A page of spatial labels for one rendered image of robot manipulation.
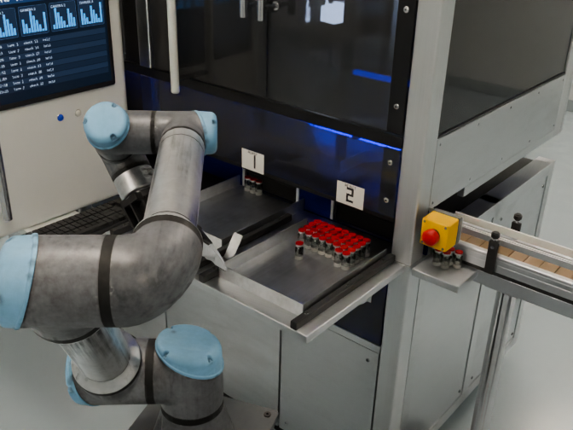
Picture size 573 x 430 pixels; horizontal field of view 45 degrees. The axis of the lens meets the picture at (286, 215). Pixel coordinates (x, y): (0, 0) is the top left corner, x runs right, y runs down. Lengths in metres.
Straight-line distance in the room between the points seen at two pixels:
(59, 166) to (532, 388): 1.92
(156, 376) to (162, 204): 0.38
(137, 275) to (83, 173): 1.39
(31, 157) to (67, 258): 1.26
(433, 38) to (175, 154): 0.71
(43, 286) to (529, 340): 2.56
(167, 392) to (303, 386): 1.03
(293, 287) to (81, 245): 0.86
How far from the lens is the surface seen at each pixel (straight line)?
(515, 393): 2.86
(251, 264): 1.72
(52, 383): 2.84
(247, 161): 1.99
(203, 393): 1.25
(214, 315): 2.38
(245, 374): 2.40
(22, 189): 2.11
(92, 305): 0.85
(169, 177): 1.01
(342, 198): 1.80
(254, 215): 1.97
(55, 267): 0.85
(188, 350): 1.22
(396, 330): 1.88
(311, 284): 1.65
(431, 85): 1.59
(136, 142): 1.18
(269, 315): 1.55
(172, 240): 0.87
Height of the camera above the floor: 1.76
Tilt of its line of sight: 26 degrees down
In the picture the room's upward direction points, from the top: 2 degrees clockwise
